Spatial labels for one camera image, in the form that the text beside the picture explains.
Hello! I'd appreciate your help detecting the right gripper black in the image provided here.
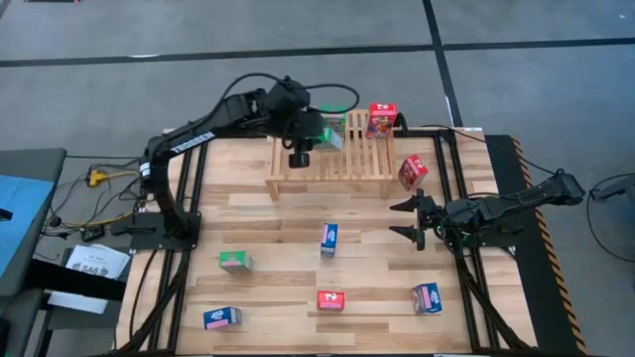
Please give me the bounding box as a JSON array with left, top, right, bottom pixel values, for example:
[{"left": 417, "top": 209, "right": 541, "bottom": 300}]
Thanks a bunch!
[{"left": 388, "top": 188, "right": 447, "bottom": 252}]

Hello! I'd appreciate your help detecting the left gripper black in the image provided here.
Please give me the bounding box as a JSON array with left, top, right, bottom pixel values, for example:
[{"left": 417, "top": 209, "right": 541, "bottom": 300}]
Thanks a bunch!
[{"left": 282, "top": 109, "right": 326, "bottom": 170}]

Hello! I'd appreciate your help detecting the red Froot Loops cereal box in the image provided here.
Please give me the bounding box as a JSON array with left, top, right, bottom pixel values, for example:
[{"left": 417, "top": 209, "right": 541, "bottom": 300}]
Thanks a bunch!
[
  {"left": 397, "top": 154, "right": 430, "bottom": 192},
  {"left": 365, "top": 102, "right": 399, "bottom": 140},
  {"left": 317, "top": 290, "right": 346, "bottom": 312}
]

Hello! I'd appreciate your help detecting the blue Frosted Flakes cereal box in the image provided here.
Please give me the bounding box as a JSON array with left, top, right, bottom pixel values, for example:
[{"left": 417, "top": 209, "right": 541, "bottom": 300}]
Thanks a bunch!
[
  {"left": 411, "top": 282, "right": 444, "bottom": 316},
  {"left": 319, "top": 222, "right": 340, "bottom": 259},
  {"left": 202, "top": 305, "right": 243, "bottom": 331}
]

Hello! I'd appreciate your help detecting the wooden slatted shelf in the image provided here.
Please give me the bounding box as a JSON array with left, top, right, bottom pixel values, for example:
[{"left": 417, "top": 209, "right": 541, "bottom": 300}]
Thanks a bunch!
[{"left": 264, "top": 109, "right": 399, "bottom": 201}]

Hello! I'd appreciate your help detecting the black hazard-striped floor mat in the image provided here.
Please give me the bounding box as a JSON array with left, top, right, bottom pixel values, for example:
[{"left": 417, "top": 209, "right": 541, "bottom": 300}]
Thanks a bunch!
[{"left": 483, "top": 133, "right": 589, "bottom": 356}]

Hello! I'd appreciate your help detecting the printed white paper sheet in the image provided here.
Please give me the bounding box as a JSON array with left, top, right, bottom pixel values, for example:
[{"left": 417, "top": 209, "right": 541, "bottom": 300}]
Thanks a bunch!
[{"left": 63, "top": 242, "right": 133, "bottom": 282}]

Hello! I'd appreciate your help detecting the blank white paper sheet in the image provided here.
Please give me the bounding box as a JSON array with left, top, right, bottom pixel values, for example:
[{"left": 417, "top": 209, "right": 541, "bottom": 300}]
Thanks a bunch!
[{"left": 47, "top": 291, "right": 110, "bottom": 315}]

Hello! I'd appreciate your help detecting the blue sheet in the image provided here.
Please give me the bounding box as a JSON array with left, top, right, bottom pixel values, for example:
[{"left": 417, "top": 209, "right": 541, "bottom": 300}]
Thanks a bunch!
[{"left": 0, "top": 173, "right": 55, "bottom": 279}]

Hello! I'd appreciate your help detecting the black aluminium table frame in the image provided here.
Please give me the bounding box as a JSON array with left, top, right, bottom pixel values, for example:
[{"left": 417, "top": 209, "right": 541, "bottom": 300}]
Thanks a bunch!
[{"left": 118, "top": 127, "right": 535, "bottom": 354}]

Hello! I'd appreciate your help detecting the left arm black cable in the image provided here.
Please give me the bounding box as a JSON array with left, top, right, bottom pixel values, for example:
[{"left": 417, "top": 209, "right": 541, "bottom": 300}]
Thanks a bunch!
[{"left": 217, "top": 72, "right": 361, "bottom": 115}]

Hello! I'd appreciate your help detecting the black cable loop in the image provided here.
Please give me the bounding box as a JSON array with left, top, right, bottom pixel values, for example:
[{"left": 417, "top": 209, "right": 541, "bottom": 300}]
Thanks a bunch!
[{"left": 586, "top": 173, "right": 635, "bottom": 265}]

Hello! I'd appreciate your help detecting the yellow power cable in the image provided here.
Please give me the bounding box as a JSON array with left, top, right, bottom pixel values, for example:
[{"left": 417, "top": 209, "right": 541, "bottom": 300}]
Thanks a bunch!
[{"left": 63, "top": 170, "right": 149, "bottom": 229}]

